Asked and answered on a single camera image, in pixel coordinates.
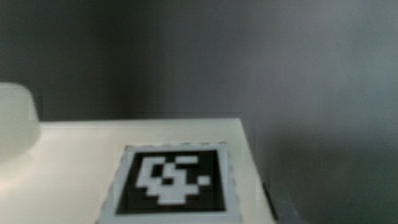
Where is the white drawer tray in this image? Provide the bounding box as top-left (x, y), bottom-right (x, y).
top-left (0, 82), bottom-right (275, 224)

